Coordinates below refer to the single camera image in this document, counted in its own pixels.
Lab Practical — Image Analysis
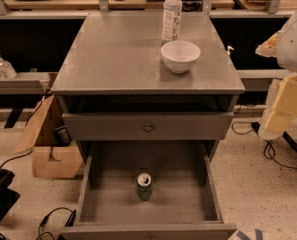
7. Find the clear plastic water bottle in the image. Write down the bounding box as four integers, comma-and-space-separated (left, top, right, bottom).
161, 0, 183, 44

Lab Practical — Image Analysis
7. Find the black power adapter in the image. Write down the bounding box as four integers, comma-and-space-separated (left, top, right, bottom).
251, 122, 260, 133

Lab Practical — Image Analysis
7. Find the small white pump bottle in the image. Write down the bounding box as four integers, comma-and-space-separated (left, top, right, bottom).
226, 45, 234, 56

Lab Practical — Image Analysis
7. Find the black floor cable right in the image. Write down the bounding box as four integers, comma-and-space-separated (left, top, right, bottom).
230, 120, 297, 172

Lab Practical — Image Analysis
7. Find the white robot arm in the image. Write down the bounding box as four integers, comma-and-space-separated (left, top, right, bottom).
256, 10, 297, 140

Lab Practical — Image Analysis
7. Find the green soda can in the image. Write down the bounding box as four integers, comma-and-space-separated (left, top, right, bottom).
136, 173, 153, 201

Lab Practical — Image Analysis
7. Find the closed grey top drawer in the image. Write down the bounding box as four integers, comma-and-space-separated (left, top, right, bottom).
63, 112, 233, 141

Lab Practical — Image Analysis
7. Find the white ceramic bowl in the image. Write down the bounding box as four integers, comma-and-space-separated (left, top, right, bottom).
161, 40, 201, 73

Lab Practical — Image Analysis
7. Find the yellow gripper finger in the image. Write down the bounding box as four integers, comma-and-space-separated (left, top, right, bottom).
263, 73, 297, 134

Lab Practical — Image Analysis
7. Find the black floor cable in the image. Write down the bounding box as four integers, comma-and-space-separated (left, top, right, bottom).
230, 120, 297, 172
35, 206, 78, 240

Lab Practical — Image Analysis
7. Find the open grey middle drawer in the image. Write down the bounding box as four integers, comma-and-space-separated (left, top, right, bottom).
61, 141, 237, 240

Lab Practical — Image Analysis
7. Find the grey drawer cabinet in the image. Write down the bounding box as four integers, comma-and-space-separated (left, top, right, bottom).
50, 10, 246, 240

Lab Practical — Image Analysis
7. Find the brown cardboard box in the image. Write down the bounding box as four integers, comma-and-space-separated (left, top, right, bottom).
12, 94, 83, 179

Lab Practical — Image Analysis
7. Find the black floor cable left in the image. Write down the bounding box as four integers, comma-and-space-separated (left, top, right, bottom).
35, 206, 78, 240

